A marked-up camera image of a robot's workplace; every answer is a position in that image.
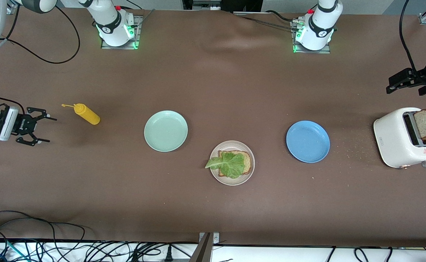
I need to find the blue plate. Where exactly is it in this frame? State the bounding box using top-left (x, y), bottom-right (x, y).
top-left (286, 120), bottom-right (330, 163)

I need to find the grey metal bracket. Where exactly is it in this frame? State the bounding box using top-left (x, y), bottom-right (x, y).
top-left (190, 232), bottom-right (220, 262)

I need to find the grey metal arm base plate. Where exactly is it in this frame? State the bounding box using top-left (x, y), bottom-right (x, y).
top-left (101, 15), bottom-right (143, 50)
top-left (290, 20), bottom-right (331, 54)

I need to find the black equipment box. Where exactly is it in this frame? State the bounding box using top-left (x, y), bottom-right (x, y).
top-left (182, 0), bottom-right (263, 13)

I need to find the green lettuce leaf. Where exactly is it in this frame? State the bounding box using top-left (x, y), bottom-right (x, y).
top-left (205, 152), bottom-right (246, 179)

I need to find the beige plate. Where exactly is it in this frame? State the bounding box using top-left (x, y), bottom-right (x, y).
top-left (209, 140), bottom-right (256, 186)

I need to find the white toaster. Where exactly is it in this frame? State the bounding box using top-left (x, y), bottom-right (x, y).
top-left (373, 107), bottom-right (426, 170)

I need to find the pale green plate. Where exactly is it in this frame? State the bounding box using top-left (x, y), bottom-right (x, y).
top-left (144, 110), bottom-right (188, 152)

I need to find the yellow mustard squeeze bottle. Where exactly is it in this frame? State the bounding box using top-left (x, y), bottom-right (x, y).
top-left (61, 103), bottom-right (101, 125)

